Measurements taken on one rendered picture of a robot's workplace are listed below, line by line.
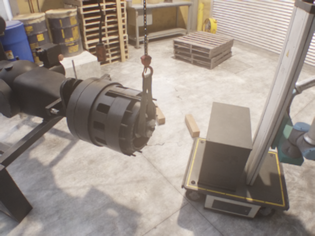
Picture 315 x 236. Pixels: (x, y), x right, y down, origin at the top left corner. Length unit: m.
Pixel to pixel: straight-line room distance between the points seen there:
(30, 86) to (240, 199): 2.10
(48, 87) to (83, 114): 0.58
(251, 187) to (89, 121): 1.48
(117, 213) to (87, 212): 0.28
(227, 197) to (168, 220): 0.58
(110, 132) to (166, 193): 1.02
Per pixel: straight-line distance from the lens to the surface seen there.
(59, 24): 4.45
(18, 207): 2.32
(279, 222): 2.36
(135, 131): 1.58
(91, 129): 1.61
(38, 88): 2.09
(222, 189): 1.96
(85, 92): 1.65
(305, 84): 2.03
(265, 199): 2.02
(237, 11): 7.10
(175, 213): 2.14
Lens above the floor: 1.87
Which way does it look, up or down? 36 degrees down
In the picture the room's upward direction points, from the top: straight up
